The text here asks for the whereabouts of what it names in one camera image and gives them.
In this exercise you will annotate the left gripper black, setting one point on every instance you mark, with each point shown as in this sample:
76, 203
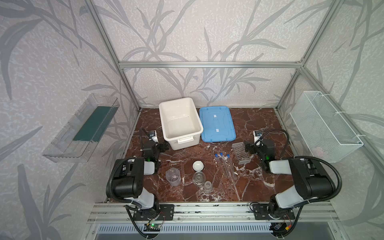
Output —
160, 146

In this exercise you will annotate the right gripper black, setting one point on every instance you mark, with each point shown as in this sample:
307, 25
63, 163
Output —
253, 149

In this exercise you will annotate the clear acrylic test tube rack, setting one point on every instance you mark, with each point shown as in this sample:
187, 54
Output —
239, 150

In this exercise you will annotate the blue capped test tube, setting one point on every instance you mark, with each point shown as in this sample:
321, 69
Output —
230, 168
227, 166
218, 163

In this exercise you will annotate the white plastic storage bin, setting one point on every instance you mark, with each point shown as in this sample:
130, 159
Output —
181, 124

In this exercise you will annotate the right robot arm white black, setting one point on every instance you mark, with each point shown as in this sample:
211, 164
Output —
315, 180

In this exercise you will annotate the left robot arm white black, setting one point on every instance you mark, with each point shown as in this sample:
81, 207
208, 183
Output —
126, 181

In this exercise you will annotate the clear plastic measuring cup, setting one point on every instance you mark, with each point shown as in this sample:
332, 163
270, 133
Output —
173, 176

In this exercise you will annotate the blue plastic bin lid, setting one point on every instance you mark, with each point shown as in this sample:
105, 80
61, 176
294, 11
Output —
217, 124

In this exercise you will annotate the small white ceramic bowl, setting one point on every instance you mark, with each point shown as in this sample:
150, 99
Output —
198, 166

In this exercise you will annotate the clear glass flask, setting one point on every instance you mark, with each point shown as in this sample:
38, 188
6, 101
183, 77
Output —
199, 178

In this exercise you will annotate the small clear glass beaker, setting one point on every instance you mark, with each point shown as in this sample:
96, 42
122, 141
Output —
208, 186

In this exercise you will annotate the green circuit board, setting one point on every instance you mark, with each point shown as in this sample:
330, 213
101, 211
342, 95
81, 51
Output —
152, 227

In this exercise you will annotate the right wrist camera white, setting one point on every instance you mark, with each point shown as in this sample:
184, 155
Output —
257, 135

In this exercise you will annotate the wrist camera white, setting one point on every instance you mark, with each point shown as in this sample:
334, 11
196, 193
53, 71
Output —
257, 135
153, 136

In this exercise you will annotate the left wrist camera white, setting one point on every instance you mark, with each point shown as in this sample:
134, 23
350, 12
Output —
153, 136

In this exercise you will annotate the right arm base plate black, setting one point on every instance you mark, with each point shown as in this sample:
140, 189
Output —
260, 211

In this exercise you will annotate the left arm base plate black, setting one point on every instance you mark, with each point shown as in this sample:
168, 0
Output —
162, 212

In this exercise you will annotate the white wire mesh basket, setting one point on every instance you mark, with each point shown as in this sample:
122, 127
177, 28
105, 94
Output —
321, 125

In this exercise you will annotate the clear wall shelf green mat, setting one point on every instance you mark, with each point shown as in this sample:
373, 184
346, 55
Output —
80, 136

